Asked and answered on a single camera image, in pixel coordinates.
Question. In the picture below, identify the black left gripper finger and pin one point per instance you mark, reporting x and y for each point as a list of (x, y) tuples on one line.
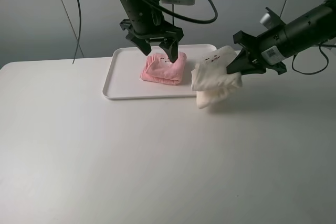
[(141, 44), (170, 47)]

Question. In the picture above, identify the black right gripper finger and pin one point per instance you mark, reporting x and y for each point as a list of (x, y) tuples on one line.
[(247, 41), (242, 64)]

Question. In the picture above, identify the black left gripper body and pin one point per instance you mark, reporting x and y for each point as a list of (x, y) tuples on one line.
[(148, 33)]

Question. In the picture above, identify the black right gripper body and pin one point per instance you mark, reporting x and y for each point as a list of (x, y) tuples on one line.
[(263, 52)]

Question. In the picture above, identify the pink towel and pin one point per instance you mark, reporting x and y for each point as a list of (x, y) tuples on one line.
[(159, 69)]

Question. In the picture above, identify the white towel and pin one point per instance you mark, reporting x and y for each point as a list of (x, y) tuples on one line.
[(210, 79)]

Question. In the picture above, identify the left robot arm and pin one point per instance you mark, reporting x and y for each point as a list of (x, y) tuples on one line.
[(143, 11)]

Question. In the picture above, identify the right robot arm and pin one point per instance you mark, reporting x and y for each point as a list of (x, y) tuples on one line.
[(313, 28)]

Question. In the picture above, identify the white plastic tray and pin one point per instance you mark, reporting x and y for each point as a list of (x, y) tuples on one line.
[(123, 78)]

